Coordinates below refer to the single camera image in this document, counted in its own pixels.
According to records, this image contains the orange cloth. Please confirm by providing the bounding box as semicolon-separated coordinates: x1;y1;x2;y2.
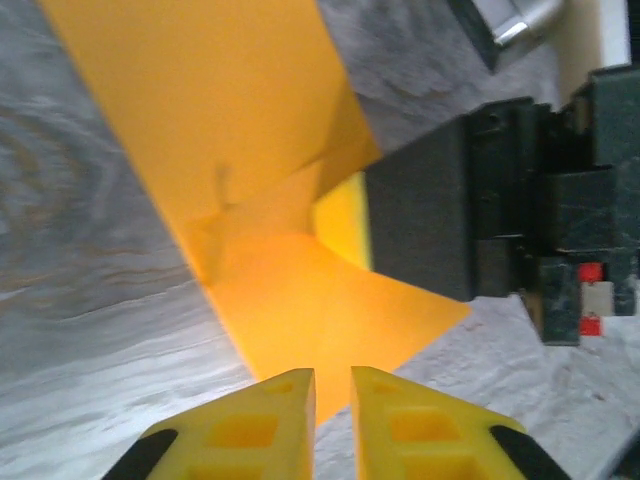
39;0;474;426

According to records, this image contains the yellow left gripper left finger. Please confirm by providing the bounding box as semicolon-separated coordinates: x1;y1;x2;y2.
102;368;317;480

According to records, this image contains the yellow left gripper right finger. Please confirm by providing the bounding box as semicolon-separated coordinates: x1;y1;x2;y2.
350;365;574;480

